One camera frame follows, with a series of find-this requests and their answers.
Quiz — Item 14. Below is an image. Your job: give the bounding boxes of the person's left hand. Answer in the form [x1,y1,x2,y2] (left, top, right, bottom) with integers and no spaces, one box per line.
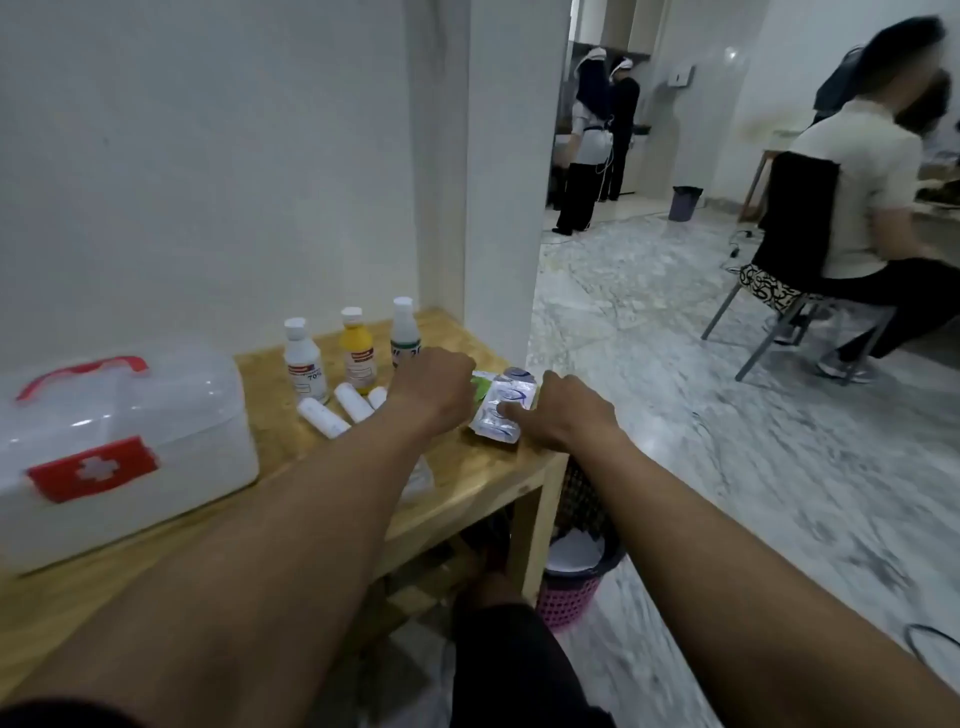
[386,347,478,440]

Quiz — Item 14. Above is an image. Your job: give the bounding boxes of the person's right hand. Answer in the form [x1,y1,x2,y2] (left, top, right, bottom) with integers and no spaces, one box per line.
[498,370,624,455]

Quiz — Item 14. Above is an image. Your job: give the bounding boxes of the white bottle green label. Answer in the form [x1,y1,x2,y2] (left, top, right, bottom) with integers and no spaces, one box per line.
[389,296,423,369]

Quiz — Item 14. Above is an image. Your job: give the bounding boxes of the yellow bottle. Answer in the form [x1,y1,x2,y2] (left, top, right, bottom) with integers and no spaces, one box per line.
[338,306,378,397]

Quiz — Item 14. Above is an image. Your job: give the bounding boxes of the clear bag of cotton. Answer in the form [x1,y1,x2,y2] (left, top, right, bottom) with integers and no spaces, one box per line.
[399,453,436,502]

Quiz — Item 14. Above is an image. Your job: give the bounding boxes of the white bottle red label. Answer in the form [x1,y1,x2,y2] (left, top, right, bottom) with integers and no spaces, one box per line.
[283,317,330,404]

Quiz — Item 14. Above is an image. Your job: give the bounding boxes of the white first aid box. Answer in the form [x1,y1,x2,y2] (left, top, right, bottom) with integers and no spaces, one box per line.
[0,341,261,577]

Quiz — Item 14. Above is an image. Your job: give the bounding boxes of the person's right forearm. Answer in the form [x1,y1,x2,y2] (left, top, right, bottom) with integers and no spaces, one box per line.
[566,431,960,728]

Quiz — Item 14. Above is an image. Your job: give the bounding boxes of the person's left forearm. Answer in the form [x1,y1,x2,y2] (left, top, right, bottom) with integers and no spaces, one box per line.
[0,404,466,728]

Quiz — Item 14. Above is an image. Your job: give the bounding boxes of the person's black shorts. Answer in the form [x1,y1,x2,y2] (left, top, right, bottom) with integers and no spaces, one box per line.
[449,599,616,728]

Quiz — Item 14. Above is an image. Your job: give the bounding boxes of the wooden table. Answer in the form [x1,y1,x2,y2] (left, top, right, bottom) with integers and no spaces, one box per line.
[0,307,570,706]

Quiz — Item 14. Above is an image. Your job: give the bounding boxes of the pink and black basket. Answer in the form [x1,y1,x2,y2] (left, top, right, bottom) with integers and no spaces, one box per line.
[533,457,628,631]

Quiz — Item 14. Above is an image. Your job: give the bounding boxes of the patterned seat cushion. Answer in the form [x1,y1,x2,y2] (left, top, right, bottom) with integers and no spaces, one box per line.
[738,263,808,313]

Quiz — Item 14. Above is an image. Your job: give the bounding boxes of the grey waste bin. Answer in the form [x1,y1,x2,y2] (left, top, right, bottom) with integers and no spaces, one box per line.
[667,185,705,223]

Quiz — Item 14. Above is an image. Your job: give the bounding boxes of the black jacket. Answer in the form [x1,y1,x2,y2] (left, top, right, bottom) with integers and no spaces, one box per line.
[752,151,841,294]

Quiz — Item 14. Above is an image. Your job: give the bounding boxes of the metal frame chair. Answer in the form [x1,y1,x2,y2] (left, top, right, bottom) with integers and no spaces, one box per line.
[701,262,898,388]

